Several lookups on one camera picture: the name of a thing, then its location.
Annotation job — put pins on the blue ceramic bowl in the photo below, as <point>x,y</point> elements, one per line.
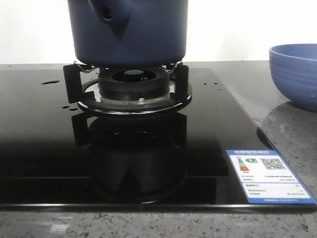
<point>293,69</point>

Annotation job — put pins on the right black pot support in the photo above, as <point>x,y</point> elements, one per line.
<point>87,95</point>

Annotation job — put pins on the blue cooking pot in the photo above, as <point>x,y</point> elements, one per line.
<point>129,33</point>

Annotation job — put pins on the right gas burner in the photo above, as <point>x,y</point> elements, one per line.
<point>118,85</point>

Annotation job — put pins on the black glass gas cooktop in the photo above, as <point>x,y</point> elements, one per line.
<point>55,157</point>

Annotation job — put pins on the blue energy label sticker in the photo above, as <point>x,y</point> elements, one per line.
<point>266,178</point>

